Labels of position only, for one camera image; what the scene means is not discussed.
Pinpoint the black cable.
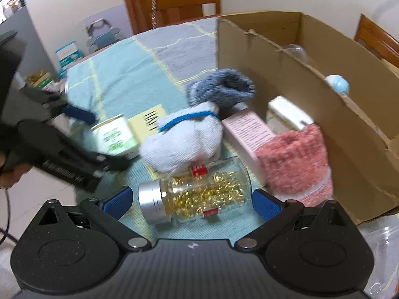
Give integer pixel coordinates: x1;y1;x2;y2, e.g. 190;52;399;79
0;188;16;244

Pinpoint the green white tissue pack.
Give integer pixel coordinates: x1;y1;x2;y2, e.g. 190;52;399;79
90;114;141;159

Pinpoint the pink carton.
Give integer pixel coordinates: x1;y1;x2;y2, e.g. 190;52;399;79
222;110;276;169

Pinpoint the green and yellow box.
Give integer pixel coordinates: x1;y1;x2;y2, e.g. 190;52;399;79
26;71;55;92

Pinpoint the small clear jar grey lid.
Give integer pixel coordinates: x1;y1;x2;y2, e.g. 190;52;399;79
282;44;309;64

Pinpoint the yellow printed card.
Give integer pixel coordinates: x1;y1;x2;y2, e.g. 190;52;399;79
128;105;166;138

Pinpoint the white sock with blue band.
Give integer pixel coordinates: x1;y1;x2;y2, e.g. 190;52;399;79
139;104;223;173

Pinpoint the blue-grey knitted sock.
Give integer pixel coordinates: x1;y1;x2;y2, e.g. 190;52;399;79
186;68;257;117

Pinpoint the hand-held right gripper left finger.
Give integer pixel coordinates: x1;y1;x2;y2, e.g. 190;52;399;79
31;186;152;253

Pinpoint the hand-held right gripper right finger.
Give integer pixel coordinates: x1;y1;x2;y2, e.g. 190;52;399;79
234;189;355;253

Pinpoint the clear jar of gold capsules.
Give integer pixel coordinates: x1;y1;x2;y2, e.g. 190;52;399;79
138;156;252;225

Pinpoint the blue and white box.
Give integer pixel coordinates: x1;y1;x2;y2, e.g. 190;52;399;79
55;40;85;69

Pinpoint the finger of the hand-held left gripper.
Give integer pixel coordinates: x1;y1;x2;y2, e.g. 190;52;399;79
93;152;131;173
21;87;96;125

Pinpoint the wooden door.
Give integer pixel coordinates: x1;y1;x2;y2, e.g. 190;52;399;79
119;0;156;35

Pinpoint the wooden chair with chain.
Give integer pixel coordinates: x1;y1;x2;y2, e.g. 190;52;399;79
135;0;221;30

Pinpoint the blue checked blanket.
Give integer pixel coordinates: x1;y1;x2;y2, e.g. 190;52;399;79
64;17;272;237

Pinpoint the small white carton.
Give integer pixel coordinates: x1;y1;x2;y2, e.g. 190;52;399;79
266;96;315;131

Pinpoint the person's left hand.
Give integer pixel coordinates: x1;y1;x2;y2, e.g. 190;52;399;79
0;161;32;189

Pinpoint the brown cardboard box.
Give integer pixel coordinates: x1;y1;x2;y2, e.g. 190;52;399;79
216;11;399;226

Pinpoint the light blue white toy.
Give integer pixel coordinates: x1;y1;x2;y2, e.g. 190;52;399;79
325;74;350;95

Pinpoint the red knitted sock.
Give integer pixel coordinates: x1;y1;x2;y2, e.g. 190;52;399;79
256;125;333;206

